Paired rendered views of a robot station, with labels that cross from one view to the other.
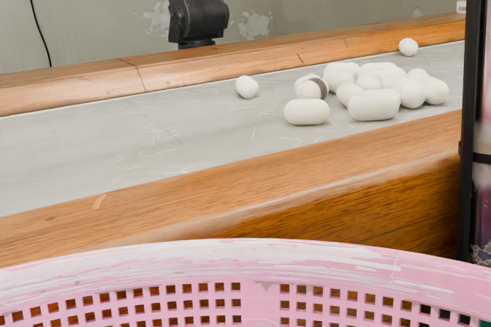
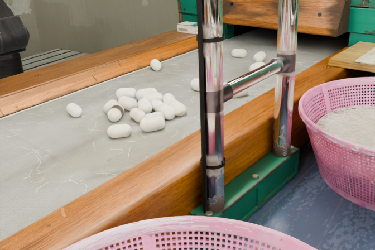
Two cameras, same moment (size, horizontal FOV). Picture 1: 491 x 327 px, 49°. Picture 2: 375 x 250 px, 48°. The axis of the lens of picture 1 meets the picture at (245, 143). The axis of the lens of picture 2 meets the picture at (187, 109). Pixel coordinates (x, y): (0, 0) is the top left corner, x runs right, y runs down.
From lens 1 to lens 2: 0.22 m
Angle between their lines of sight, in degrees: 23
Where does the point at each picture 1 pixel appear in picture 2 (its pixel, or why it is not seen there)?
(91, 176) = (20, 190)
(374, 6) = not seen: outside the picture
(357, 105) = (145, 125)
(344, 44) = (119, 65)
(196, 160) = (73, 171)
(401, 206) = (182, 188)
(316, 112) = (125, 131)
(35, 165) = not seen: outside the picture
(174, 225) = (106, 219)
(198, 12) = (8, 37)
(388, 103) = (160, 123)
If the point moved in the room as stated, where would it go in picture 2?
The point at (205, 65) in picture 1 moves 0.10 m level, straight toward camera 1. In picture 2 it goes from (38, 91) to (51, 111)
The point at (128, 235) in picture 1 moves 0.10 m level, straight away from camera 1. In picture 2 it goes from (90, 226) to (44, 179)
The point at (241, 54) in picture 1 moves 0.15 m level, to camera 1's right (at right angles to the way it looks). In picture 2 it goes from (58, 80) to (140, 66)
